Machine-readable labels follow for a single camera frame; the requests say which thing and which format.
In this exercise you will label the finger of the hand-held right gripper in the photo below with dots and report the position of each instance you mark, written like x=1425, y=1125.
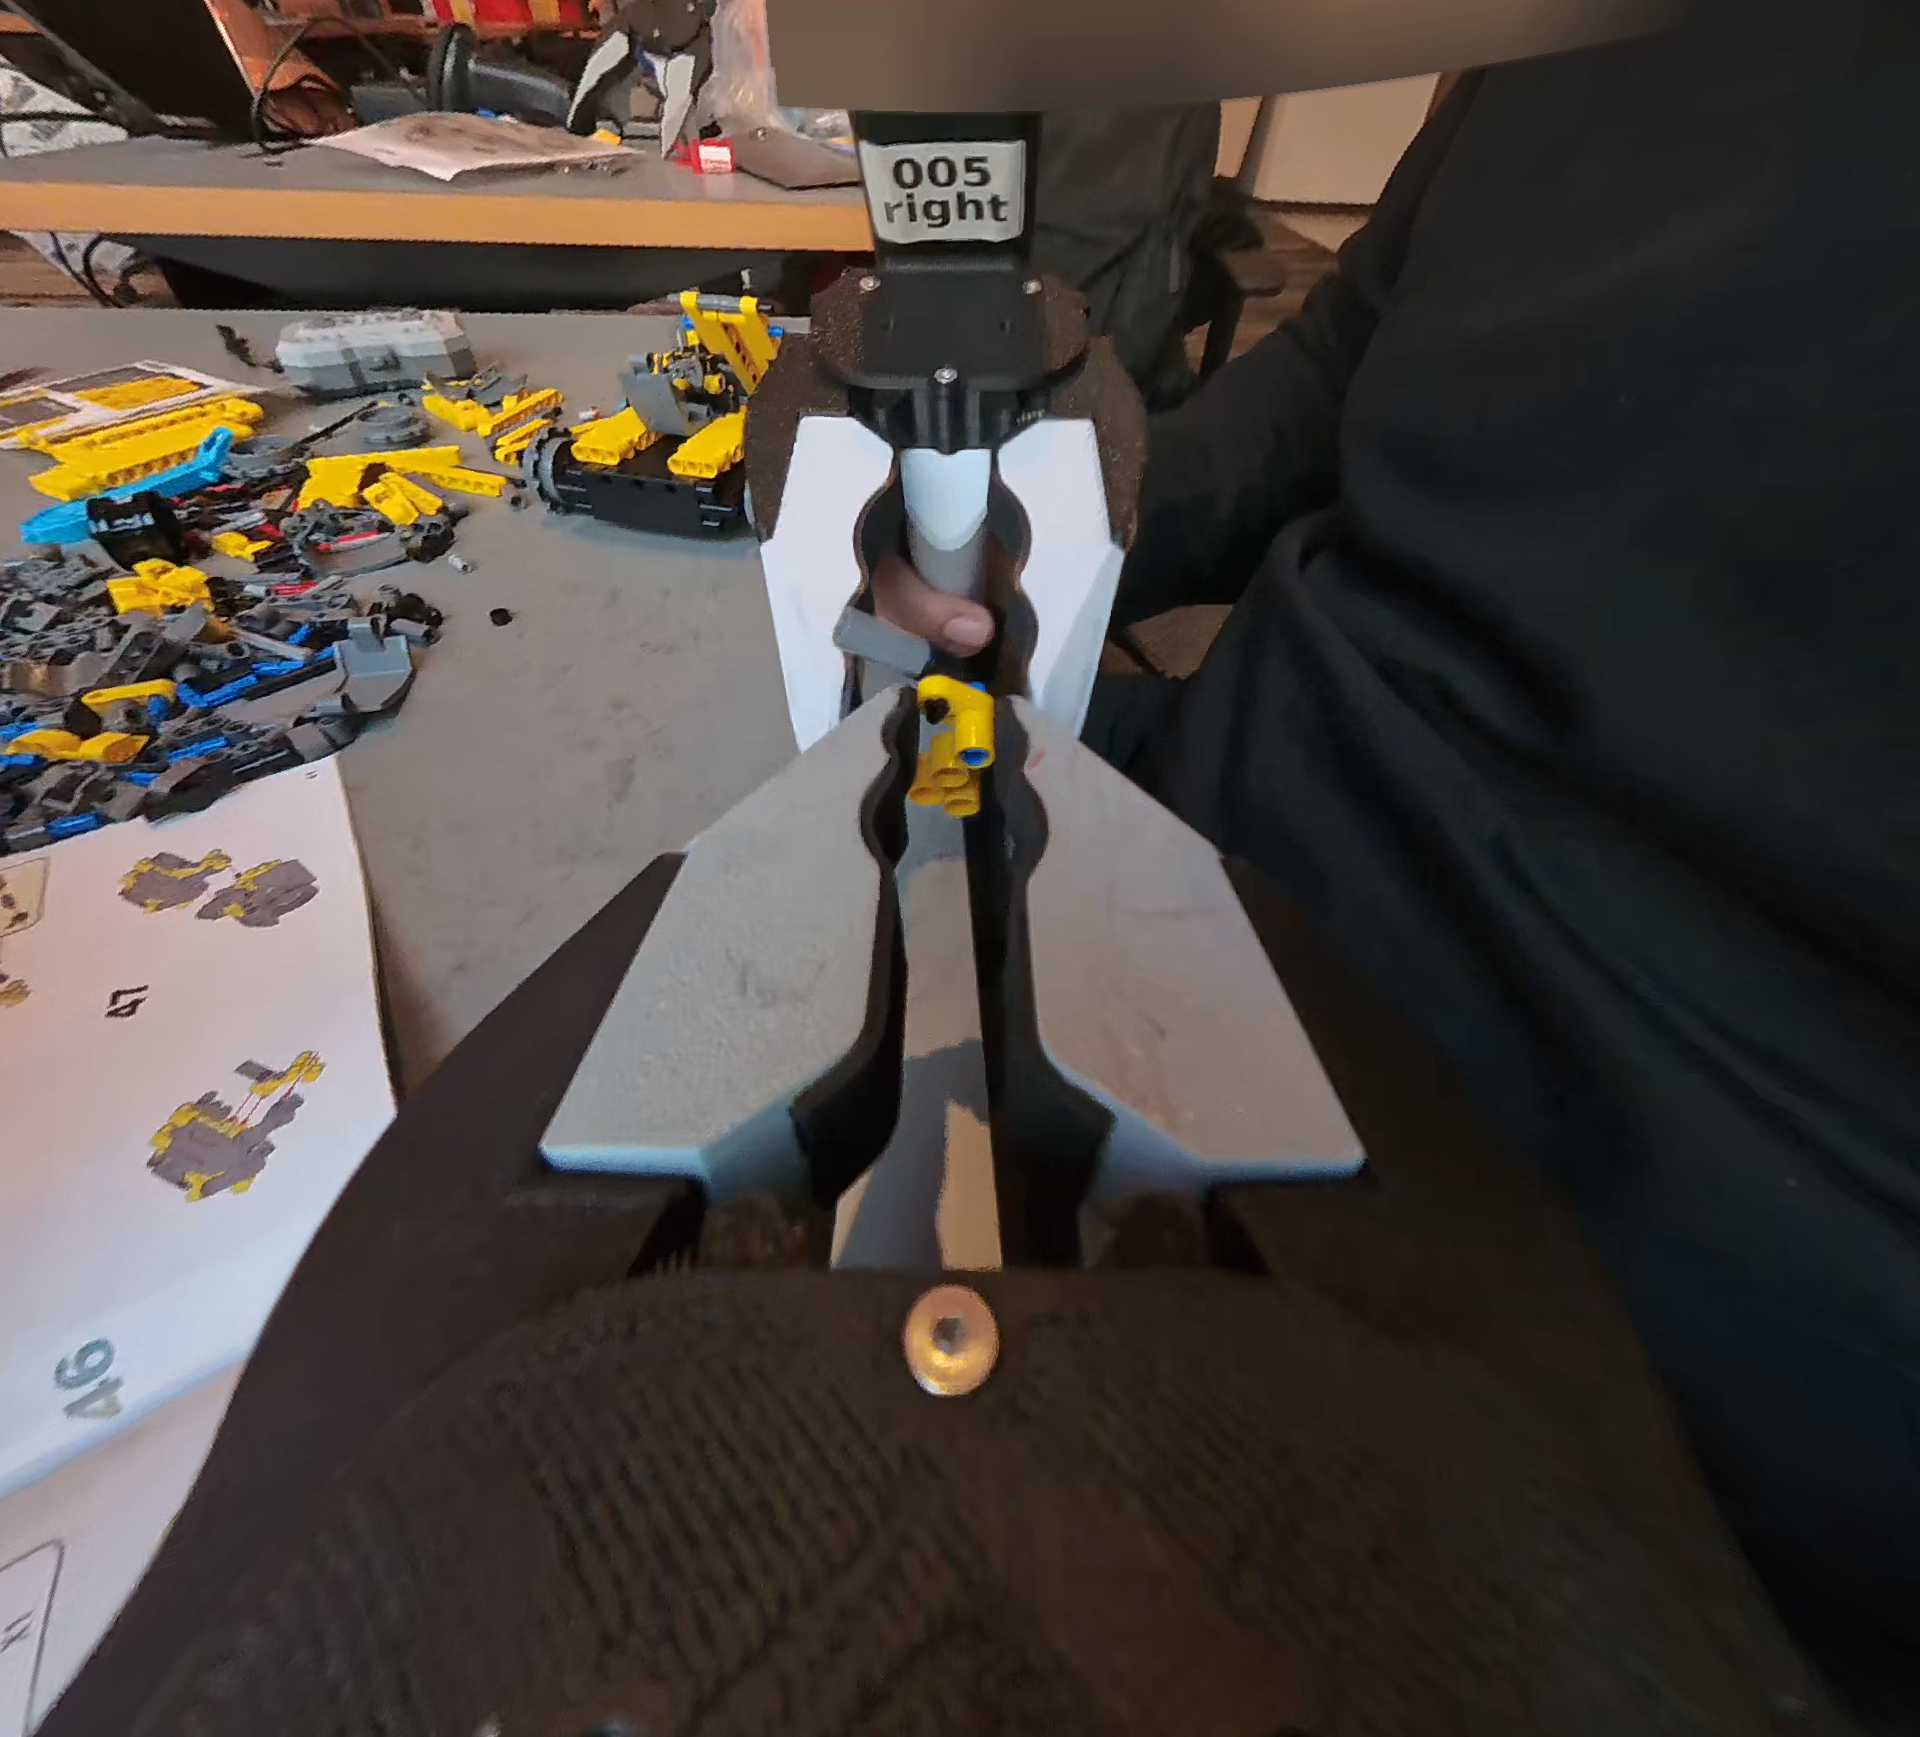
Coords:
x=1072, y=552
x=810, y=552

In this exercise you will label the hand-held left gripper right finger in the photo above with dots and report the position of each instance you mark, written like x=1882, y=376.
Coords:
x=1169, y=1001

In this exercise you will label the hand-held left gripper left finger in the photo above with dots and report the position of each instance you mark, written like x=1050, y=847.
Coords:
x=719, y=1001

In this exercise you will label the yellow toy brick connector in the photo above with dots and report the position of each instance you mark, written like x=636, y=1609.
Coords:
x=950, y=739

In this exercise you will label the person's right forearm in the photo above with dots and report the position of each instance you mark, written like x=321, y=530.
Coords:
x=1244, y=461

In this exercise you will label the grey desk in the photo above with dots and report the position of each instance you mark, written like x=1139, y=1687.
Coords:
x=599, y=717

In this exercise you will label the person's right hand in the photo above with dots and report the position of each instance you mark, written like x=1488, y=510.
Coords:
x=944, y=627

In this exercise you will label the yellow black toy excavator model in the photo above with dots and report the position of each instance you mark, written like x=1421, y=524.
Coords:
x=644, y=477

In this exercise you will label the grey curved plate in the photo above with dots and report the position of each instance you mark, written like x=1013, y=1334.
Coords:
x=794, y=157

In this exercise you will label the black office chair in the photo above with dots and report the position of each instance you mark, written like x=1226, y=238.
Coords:
x=1155, y=221

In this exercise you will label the small red white box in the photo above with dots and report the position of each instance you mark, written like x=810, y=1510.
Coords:
x=703, y=155

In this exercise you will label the crumpled clear plastic bag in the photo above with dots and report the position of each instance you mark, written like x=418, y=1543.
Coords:
x=735, y=12

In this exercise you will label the black grey gripper device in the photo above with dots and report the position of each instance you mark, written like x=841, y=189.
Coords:
x=644, y=41

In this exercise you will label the grey curved brick panel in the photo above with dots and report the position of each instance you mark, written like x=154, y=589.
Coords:
x=366, y=672

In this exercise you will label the grey toy battery box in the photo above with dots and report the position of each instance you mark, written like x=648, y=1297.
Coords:
x=374, y=349

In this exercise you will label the wooden edged table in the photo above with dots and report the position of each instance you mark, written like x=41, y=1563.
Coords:
x=449, y=215

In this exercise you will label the person in black clothing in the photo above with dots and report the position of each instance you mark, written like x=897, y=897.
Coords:
x=1575, y=717

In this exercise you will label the black pistol grip device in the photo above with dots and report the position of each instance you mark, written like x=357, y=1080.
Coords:
x=479, y=82

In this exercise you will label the printed paper sheet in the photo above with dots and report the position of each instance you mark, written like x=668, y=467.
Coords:
x=449, y=140

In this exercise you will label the white building instruction booklet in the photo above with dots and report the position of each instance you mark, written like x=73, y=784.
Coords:
x=195, y=1242

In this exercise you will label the pile of toy brick pieces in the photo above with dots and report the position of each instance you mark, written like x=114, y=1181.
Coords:
x=150, y=702

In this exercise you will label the yellow black sticker sheet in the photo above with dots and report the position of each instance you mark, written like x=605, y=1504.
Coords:
x=104, y=394

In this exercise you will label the black case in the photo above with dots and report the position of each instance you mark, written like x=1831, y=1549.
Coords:
x=120, y=27

